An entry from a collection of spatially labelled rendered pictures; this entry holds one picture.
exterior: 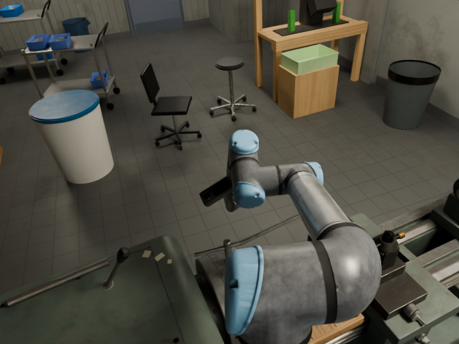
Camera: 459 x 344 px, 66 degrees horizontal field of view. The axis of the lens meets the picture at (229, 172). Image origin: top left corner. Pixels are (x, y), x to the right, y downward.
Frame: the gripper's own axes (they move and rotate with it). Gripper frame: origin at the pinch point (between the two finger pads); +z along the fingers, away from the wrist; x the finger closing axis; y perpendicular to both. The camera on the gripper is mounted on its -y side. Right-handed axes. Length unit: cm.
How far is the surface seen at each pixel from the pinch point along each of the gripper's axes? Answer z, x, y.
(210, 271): 1.1, -17.0, -13.3
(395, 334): 21, -54, 39
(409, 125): 166, 101, 272
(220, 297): 0.1, -25.3, -13.4
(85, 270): 2.4, -2.0, -46.9
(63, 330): -1, -17, -55
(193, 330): -5.7, -31.5, -24.0
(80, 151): 161, 184, -55
